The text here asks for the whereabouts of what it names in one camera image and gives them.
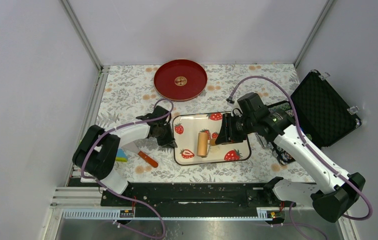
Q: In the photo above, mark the black open chip case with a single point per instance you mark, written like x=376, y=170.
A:
x=323, y=115

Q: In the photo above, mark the colourful toy block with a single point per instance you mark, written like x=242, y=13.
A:
x=121, y=156

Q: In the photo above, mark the metal scraper orange handle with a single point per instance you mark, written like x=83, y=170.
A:
x=135, y=149

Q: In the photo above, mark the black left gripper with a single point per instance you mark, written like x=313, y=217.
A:
x=169, y=142

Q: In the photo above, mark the round red tray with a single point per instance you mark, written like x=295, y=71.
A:
x=180, y=80

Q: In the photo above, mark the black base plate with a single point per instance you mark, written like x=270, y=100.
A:
x=196, y=200

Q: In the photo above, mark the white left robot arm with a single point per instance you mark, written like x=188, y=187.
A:
x=96, y=152

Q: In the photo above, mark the wooden dough roller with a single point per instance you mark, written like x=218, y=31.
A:
x=204, y=144

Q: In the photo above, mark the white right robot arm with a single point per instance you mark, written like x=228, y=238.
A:
x=335, y=189

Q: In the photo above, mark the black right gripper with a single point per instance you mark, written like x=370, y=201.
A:
x=230, y=136

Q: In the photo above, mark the strawberry pattern rectangular tray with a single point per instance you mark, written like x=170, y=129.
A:
x=186, y=129

